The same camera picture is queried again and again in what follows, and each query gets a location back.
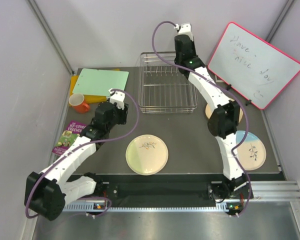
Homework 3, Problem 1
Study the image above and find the green cream floral plate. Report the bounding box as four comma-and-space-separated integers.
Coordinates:
125, 134, 169, 176

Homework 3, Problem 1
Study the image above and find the beige branch plate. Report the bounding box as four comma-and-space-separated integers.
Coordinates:
205, 95, 243, 126

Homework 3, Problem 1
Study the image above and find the blue cream plate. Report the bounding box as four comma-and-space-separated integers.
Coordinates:
236, 132, 267, 171

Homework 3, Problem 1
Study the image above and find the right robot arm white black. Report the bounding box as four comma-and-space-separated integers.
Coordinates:
174, 34, 247, 198

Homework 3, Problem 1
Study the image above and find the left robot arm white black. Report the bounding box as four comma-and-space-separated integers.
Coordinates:
24, 101, 129, 221

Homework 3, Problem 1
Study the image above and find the orange ceramic mug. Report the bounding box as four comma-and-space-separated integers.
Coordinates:
68, 93, 90, 114

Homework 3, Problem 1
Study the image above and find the green plastic cutting board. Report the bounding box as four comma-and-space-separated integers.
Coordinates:
71, 68, 130, 98

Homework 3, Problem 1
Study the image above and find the purple treehouse book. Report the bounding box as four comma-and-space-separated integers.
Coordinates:
52, 121, 87, 156

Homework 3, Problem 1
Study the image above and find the pink framed whiteboard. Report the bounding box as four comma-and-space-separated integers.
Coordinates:
208, 22, 300, 110

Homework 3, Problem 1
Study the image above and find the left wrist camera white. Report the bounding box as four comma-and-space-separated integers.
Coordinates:
109, 88, 125, 110

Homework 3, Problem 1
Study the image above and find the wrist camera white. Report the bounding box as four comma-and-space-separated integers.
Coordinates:
174, 22, 194, 42
109, 88, 125, 110

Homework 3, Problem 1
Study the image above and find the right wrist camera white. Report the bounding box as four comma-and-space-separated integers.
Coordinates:
174, 22, 194, 42

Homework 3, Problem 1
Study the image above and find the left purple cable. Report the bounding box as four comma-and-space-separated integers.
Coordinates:
24, 87, 140, 220

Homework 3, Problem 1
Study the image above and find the metal wire dish rack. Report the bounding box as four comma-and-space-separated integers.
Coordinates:
138, 52, 198, 114

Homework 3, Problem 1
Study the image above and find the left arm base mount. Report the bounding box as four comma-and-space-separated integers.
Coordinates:
89, 182, 119, 200

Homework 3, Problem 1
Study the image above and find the aluminium frame rail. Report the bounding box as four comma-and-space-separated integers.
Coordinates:
29, 181, 300, 203

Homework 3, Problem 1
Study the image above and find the grey slotted cable duct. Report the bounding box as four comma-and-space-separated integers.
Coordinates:
62, 201, 246, 213

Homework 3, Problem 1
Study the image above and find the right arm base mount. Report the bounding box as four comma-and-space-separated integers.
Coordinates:
206, 181, 254, 203

